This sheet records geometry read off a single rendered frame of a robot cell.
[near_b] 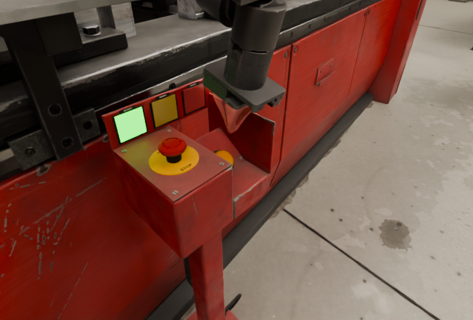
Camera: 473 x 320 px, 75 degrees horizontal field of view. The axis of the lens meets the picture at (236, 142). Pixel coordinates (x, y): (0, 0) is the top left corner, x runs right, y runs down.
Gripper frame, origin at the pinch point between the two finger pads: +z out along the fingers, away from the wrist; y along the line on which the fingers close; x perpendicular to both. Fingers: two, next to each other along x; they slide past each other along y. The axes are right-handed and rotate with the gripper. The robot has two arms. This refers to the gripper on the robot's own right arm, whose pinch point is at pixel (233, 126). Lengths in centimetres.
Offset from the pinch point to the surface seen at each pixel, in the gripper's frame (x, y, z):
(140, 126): 10.1, 10.2, 2.6
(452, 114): -211, -27, 76
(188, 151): 7.3, 1.6, 2.5
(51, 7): 19.3, 8.5, -18.1
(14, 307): 35.7, 8.3, 28.1
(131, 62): 5.3, 19.7, -2.3
